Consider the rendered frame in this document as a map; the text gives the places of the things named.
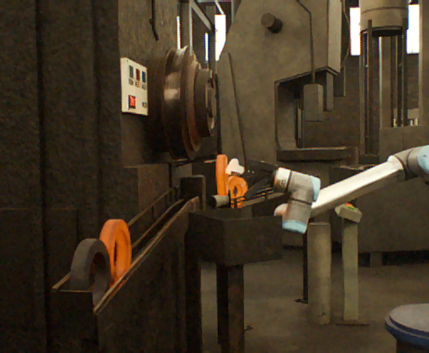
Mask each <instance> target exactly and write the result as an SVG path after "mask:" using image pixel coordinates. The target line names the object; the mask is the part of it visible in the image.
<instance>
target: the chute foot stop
mask: <svg viewBox="0 0 429 353"><path fill-rule="evenodd" d="M59 294H60V303H61V322H62V332H63V337H64V338H86V339H96V329H95V318H94V306H93V291H80V290H60V291H59Z"/></svg>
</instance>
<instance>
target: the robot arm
mask: <svg viewBox="0 0 429 353"><path fill-rule="evenodd" d="M277 167H278V166H275V165H273V164H270V163H267V162H263V161H259V160H256V159H252V158H250V159H248V162H247V163H246V166H245V168H246V169H244V167H243V166H239V165H238V160H237V159H234V160H231V162H230V164H229V165H228V166H227V168H226V170H225V173H227V174H230V175H232V176H235V177H239V178H242V179H244V180H246V181H249V182H255V183H256V184H255V185H254V186H253V187H251V188H250V189H249V190H247V191H245V192H244V195H243V198H244V199H245V200H246V201H250V200H251V199H253V197H254V195H255V194H256V192H257V191H258V190H259V189H260V188H262V187H263V186H264V185H265V184H266V183H268V182H271V183H270V187H273V190H274V191H275V192H281V193H283V194H287V195H289V196H290V197H289V201H288V203H283V204H281V205H279V206H278V207H277V208H276V209H275V211H274V216H279V215H282V216H283V230H285V231H288V232H290V233H293V234H304V233H305V231H306V230H307V222H308V219H310V218H313V217H315V216H316V215H319V214H321V213H324V212H325V211H327V210H330V209H332V208H335V207H337V206H339V205H341V204H343V203H346V202H348V201H350V200H354V199H356V198H359V197H361V196H363V195H365V194H367V193H370V192H372V191H374V190H376V189H378V188H380V187H383V186H385V185H387V184H389V183H391V182H405V181H408V180H410V179H413V178H416V177H421V179H422V181H423V182H424V183H425V184H426V185H427V186H428V188H429V145H427V146H424V147H417V148H414V149H408V150H404V151H402V152H400V153H397V154H395V155H392V156H390V157H389V158H388V161H387V162H386V163H384V164H382V165H380V166H375V167H373V168H371V169H369V170H366V171H364V172H361V173H359V174H357V175H356V176H353V177H350V178H348V179H346V180H344V181H342V182H339V183H335V184H333V185H331V186H329V187H325V188H324V189H322V190H320V180H319V179H318V178H315V177H312V176H307V175H305V174H301V173H298V172H295V171H291V170H287V169H284V168H281V167H279V168H278V170H277ZM244 171H245V172H244ZM269 174H270V175H271V177H270V176H269Z"/></svg>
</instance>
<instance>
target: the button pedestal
mask: <svg viewBox="0 0 429 353"><path fill-rule="evenodd" d="M344 206H345V207H343V205H339V206H337V207H336V213H337V214H338V216H339V217H341V218H342V313H334V317H335V321H336V322H335V324H336V325H354V326H368V325H367V322H366V318H365V317H364V314H363V313H358V230H357V223H358V222H359V220H360V218H361V216H362V214H361V213H360V212H359V211H358V210H357V209H356V208H355V210H352V209H350V208H348V207H347V206H346V204H345V203H344Z"/></svg>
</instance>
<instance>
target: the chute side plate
mask: <svg viewBox="0 0 429 353"><path fill-rule="evenodd" d="M189 211H200V199H198V200H196V201H194V202H191V203H190V204H189V205H188V206H187V207H186V208H185V210H184V211H183V213H182V214H181V215H180V216H179V217H178V219H177V220H175V221H174V222H173V224H172V225H171V226H170V227H169V228H168V230H167V232H166V233H165V234H164V235H163V236H162V237H161V238H160V239H159V240H158V241H157V242H156V243H155V245H154V246H153V247H152V248H151V249H150V252H149V253H148V254H147V255H146V256H145V257H144V258H143V259H142V260H141V261H140V263H139V264H138V265H137V266H136V267H135V269H134V270H133V271H132V272H131V273H130V274H129V275H128V277H127V278H126V279H125V280H124V281H123V282H122V283H121V285H120V286H119V287H118V288H117V290H116V291H115V292H114V293H113V295H112V296H111V297H110V298H109V299H108V301H107V302H106V303H105V304H104V305H103V306H102V307H101V308H100V310H99V311H98V312H97V313H96V314H95V323H96V335H97V345H98V352H100V351H101V350H102V348H103V346H104V345H105V338H104V331H105V330H106V329H107V328H108V327H109V326H110V325H111V324H112V323H114V331H115V330H116V329H117V328H118V325H119V323H120V322H122V320H123V319H124V317H125V316H126V314H127V313H128V312H129V311H130V309H131V308H132V307H133V306H134V303H135V302H136V300H137V299H138V297H139V296H140V295H141V294H142V293H143V291H144V290H145V289H146V288H147V286H148V285H149V283H150V282H151V279H152V278H153V277H154V276H155V274H156V273H157V272H158V271H159V269H160V268H161V267H162V265H163V255H164V254H165V253H166V252H167V256H169V255H170V254H171V253H172V251H173V249H174V248H175V247H176V245H177V244H178V242H179V241H180V239H181V238H182V237H183V236H184V235H185V233H186V231H187V230H188V212H189Z"/></svg>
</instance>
